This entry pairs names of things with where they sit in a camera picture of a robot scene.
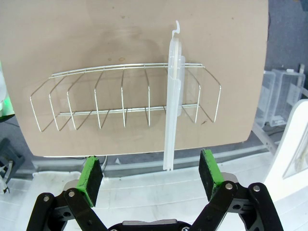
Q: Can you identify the white base platform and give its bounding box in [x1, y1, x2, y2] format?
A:
[0, 150, 268, 231]

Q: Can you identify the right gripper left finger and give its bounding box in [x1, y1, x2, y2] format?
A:
[26, 155, 109, 231]

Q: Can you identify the clear plastic storage bin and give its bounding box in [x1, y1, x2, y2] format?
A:
[255, 69, 288, 128]
[271, 68, 307, 109]

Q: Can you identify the white table with rounded corners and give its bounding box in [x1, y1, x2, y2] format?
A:
[251, 100, 308, 207]

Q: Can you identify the silver wire rack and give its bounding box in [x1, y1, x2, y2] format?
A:
[30, 63, 221, 132]

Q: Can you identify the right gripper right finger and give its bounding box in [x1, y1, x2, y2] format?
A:
[191, 148, 284, 231]

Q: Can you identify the clear plastic container lid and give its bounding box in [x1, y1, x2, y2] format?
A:
[163, 19, 186, 172]

